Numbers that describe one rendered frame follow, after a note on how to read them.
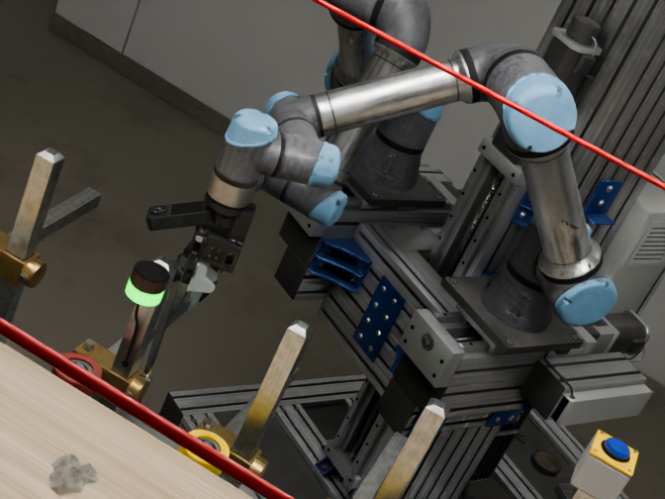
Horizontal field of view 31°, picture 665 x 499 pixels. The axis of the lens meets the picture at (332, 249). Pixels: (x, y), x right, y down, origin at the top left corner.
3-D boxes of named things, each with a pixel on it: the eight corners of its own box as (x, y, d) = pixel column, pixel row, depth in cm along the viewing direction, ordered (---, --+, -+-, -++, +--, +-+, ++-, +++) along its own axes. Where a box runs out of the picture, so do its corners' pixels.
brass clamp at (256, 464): (198, 436, 213) (207, 414, 211) (263, 475, 211) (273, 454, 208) (181, 452, 208) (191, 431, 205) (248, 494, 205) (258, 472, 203)
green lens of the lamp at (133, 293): (137, 278, 200) (141, 267, 199) (167, 296, 199) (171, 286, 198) (118, 292, 195) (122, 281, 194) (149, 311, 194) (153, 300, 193)
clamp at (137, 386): (81, 358, 216) (89, 337, 213) (143, 398, 214) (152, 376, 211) (63, 372, 211) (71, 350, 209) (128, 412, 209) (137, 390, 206)
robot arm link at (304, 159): (332, 126, 206) (272, 111, 202) (347, 159, 197) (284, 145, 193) (317, 164, 209) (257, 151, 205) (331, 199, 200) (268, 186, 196)
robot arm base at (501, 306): (517, 285, 256) (538, 247, 251) (561, 331, 246) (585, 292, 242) (466, 286, 246) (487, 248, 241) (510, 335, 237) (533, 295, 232)
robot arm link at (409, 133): (416, 155, 266) (441, 102, 260) (363, 125, 269) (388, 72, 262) (433, 142, 276) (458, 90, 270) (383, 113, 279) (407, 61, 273)
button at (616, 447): (604, 441, 184) (609, 433, 183) (627, 454, 183) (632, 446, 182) (599, 453, 180) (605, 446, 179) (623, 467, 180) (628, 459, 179)
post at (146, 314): (82, 460, 223) (162, 250, 200) (98, 470, 223) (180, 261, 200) (71, 469, 220) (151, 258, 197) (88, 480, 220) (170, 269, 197)
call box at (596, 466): (574, 464, 189) (599, 428, 185) (615, 488, 187) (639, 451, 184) (566, 487, 182) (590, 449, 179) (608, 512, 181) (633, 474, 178)
